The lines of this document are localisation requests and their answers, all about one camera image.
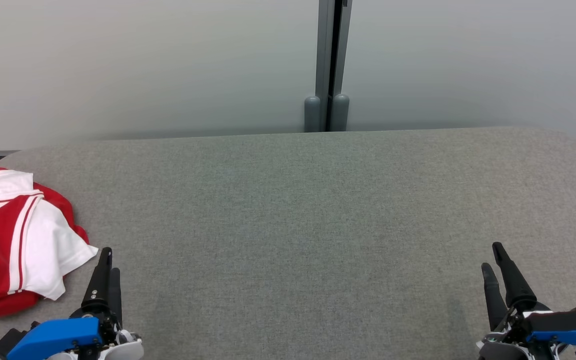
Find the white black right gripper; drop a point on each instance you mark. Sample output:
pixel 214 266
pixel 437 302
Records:
pixel 505 345

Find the grey cylindrical post foot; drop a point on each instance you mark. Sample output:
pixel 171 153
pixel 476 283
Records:
pixel 340 114
pixel 312 115

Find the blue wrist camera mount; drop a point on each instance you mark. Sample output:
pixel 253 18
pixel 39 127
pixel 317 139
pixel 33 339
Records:
pixel 53 336
pixel 568 337

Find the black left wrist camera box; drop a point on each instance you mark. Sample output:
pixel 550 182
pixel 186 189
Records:
pixel 10 342

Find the grey partition frame post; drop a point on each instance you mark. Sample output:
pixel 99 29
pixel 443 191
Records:
pixel 324 50

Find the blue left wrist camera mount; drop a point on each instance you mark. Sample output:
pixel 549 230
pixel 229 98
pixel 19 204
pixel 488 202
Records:
pixel 53 336

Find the red white-sleeved jersey shirt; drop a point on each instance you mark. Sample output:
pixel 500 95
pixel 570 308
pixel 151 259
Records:
pixel 43 250

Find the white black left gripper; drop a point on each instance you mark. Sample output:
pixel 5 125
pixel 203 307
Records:
pixel 128 347

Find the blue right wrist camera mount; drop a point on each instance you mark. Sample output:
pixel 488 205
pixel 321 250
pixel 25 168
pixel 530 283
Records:
pixel 568 337

